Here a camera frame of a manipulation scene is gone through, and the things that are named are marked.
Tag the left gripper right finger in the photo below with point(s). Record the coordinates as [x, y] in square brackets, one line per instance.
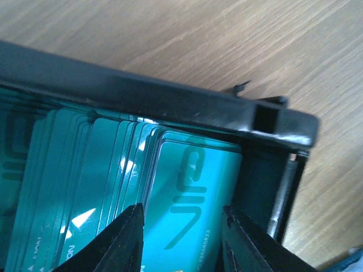
[246, 247]

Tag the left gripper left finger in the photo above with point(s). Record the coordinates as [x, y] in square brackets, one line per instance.
[117, 248]

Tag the navy blue card holder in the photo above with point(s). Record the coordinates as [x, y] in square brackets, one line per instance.
[352, 263]

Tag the teal card stack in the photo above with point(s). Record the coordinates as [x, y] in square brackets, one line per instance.
[68, 171]

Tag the black bin with teal cards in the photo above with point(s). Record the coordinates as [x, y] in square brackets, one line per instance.
[275, 140]

